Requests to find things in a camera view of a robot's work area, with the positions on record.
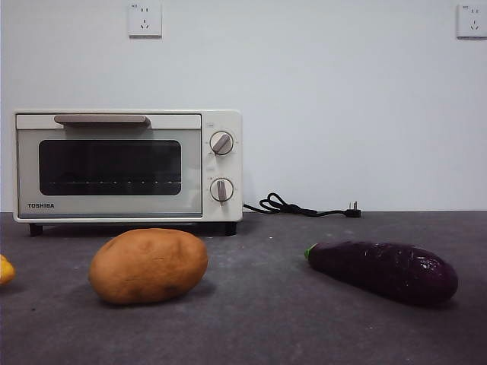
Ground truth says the black power cable with plug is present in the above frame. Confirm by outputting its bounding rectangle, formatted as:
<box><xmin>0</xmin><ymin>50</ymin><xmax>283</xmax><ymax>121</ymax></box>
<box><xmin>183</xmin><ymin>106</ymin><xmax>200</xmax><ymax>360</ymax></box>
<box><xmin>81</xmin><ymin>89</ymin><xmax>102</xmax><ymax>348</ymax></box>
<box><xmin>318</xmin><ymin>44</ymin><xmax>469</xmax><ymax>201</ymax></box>
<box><xmin>242</xmin><ymin>192</ymin><xmax>362</xmax><ymax>220</ymax></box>

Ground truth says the oven temperature knob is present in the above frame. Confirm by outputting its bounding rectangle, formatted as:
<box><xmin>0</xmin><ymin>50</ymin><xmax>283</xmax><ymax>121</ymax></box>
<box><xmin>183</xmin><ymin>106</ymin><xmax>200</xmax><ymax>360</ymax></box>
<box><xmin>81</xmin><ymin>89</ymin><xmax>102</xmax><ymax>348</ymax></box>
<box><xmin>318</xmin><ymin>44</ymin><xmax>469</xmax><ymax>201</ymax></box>
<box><xmin>209</xmin><ymin>131</ymin><xmax>234</xmax><ymax>156</ymax></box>

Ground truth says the brown potato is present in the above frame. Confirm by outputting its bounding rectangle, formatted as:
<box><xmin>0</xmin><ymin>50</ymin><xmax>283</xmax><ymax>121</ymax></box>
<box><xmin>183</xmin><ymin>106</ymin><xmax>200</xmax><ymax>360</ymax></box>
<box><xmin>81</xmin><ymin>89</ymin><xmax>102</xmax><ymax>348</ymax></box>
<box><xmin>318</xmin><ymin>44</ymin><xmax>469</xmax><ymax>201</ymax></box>
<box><xmin>88</xmin><ymin>227</ymin><xmax>209</xmax><ymax>306</ymax></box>

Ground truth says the cream Toshiba toaster oven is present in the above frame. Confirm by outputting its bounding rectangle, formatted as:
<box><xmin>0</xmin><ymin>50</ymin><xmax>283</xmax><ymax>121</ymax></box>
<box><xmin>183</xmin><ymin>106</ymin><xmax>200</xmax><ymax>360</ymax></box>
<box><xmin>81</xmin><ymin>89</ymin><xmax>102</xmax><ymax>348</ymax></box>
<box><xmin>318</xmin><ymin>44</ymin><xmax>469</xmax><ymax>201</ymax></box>
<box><xmin>12</xmin><ymin>109</ymin><xmax>244</xmax><ymax>237</ymax></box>

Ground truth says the purple eggplant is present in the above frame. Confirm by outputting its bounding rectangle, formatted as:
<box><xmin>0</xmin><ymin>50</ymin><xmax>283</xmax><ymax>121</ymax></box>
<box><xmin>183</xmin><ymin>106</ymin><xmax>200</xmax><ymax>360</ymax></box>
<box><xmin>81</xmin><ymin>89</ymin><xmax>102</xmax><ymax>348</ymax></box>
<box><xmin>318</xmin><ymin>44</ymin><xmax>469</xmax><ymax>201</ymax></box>
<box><xmin>304</xmin><ymin>240</ymin><xmax>459</xmax><ymax>307</ymax></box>

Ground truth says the white wall socket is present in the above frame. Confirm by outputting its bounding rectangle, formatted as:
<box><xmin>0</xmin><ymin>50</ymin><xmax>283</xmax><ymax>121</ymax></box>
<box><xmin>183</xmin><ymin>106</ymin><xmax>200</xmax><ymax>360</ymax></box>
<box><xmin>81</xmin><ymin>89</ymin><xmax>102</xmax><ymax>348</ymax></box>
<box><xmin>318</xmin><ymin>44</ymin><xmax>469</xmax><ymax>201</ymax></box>
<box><xmin>456</xmin><ymin>4</ymin><xmax>487</xmax><ymax>40</ymax></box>
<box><xmin>128</xmin><ymin>2</ymin><xmax>163</xmax><ymax>40</ymax></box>

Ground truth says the wire oven rack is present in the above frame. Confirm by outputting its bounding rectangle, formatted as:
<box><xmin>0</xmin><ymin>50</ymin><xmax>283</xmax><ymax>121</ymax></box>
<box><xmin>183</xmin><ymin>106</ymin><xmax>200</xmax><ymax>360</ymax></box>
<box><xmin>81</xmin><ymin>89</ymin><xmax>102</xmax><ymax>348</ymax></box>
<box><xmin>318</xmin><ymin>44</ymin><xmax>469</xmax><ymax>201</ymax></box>
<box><xmin>41</xmin><ymin>180</ymin><xmax>183</xmax><ymax>187</ymax></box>

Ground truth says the glass oven door with handle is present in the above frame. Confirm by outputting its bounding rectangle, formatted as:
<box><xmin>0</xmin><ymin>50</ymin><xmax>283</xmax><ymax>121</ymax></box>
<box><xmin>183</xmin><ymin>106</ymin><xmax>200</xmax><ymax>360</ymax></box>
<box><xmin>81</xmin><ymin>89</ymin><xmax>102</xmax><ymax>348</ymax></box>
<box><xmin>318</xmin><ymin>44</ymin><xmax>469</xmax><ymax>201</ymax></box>
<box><xmin>14</xmin><ymin>113</ymin><xmax>203</xmax><ymax>220</ymax></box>

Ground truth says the yellow fruit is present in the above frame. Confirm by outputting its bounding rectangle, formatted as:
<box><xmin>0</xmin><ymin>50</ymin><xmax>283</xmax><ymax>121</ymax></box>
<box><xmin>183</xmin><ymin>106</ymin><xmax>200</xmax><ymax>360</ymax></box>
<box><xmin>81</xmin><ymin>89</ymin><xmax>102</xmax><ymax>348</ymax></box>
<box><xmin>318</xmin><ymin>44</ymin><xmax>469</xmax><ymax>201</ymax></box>
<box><xmin>0</xmin><ymin>253</ymin><xmax>16</xmax><ymax>286</ymax></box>

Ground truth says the oven timer knob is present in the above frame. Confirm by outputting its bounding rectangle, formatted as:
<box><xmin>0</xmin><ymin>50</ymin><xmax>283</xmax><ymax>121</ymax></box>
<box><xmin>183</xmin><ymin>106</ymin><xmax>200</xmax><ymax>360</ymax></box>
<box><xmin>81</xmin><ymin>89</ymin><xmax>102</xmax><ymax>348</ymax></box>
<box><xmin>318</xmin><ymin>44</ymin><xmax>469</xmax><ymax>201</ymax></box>
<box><xmin>209</xmin><ymin>177</ymin><xmax>234</xmax><ymax>206</ymax></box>

